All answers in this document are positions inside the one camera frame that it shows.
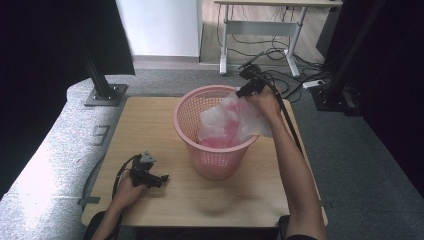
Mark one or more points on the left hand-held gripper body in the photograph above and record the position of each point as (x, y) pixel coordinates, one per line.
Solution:
(140, 171)

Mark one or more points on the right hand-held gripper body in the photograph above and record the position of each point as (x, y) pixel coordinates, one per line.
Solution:
(253, 75)

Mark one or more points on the translucent pink plastic bag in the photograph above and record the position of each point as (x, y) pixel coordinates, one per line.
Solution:
(226, 120)

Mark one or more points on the pink plastic mesh basket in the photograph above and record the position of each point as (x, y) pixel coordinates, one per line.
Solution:
(213, 163)

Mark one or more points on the person's right hand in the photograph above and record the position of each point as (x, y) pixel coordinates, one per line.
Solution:
(268, 103)

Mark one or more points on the person's left hand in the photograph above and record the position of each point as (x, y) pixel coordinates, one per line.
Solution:
(128, 195)

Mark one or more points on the grey tape strip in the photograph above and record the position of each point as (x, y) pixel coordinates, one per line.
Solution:
(89, 200)

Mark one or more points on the white power strip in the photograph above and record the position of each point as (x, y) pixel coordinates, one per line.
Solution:
(313, 84)

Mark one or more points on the black metal stand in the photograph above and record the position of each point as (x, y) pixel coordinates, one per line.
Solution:
(335, 95)
(105, 95)

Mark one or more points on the person's right leg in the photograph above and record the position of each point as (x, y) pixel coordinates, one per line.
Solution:
(283, 230)

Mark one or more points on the black curtain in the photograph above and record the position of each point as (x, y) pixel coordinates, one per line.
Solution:
(400, 100)
(50, 50)

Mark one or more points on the white metal frame desk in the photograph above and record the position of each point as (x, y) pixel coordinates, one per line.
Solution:
(260, 28)

